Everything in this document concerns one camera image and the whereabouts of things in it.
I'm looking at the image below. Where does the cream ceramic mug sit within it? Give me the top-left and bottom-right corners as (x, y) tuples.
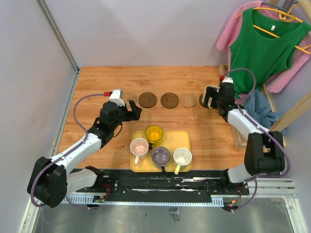
(206, 85), (219, 109)

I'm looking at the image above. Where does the dark brown coaster back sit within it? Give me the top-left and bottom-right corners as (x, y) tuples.
(138, 92), (157, 108)

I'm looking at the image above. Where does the dark brown coaster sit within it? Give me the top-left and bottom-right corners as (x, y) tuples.
(138, 92), (157, 108)
(199, 94), (204, 107)
(160, 93), (179, 109)

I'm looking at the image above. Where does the woven coaster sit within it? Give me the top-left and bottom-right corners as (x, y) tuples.
(122, 92), (137, 104)
(180, 94), (197, 107)

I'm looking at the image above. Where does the purple ceramic mug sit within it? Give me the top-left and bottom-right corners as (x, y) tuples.
(151, 146), (171, 173)

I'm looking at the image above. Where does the white mug yellow handle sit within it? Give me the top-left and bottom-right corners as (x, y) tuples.
(173, 148), (192, 175)

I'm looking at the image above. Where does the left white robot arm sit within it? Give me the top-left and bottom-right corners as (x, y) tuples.
(27, 100), (142, 208)

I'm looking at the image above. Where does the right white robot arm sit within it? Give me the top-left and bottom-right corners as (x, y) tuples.
(202, 82), (289, 194)

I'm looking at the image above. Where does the yellow glass mug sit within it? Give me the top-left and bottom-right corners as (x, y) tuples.
(145, 125), (164, 150)

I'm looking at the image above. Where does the blue crumpled cloth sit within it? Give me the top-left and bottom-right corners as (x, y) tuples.
(243, 89), (283, 129)

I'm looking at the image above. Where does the pink ceramic mug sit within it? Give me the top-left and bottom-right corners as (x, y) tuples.
(130, 138), (149, 166)

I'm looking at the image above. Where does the yellow plastic tray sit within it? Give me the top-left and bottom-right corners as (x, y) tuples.
(130, 131), (191, 173)

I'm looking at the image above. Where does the green tank top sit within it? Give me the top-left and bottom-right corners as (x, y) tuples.
(230, 8), (311, 95)

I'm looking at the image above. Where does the pink t-shirt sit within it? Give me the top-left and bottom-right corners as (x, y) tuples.
(216, 0), (311, 93)

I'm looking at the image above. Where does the yellow clothes hanger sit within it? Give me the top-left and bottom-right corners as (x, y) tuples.
(230, 8), (311, 60)

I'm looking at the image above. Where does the aluminium corner profile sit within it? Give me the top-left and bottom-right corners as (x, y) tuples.
(36, 0), (80, 73)

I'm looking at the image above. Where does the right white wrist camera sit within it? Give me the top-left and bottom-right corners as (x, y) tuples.
(222, 77), (233, 83)

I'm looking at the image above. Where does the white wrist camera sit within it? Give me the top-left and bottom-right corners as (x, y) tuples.
(222, 77), (233, 83)
(109, 89), (125, 106)

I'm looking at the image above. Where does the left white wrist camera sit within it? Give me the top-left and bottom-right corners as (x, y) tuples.
(109, 89), (125, 106)

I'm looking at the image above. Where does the wooden rack frame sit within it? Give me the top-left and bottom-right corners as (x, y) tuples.
(231, 0), (311, 149)

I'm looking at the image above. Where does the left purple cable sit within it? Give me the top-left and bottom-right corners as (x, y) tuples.
(30, 91), (111, 210)

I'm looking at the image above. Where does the purple cable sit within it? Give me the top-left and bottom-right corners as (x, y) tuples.
(220, 67), (292, 214)
(30, 91), (111, 210)

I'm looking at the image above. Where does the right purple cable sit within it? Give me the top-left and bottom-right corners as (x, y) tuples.
(220, 67), (292, 214)

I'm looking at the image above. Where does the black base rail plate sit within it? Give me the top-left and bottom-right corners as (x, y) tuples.
(64, 169), (254, 208)

